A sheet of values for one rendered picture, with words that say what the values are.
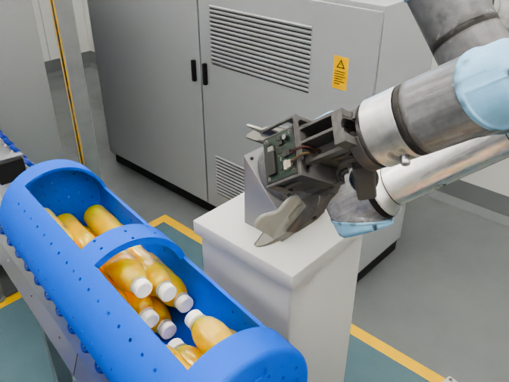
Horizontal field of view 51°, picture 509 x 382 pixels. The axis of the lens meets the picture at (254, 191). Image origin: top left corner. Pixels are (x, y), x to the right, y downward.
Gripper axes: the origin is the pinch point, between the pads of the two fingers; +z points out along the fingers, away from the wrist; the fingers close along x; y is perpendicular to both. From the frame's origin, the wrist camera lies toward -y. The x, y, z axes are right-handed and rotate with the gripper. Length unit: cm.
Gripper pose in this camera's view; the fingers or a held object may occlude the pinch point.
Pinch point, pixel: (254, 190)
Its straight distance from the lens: 69.8
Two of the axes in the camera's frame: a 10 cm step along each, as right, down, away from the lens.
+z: -7.0, 2.7, 6.6
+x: 0.8, 9.5, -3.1
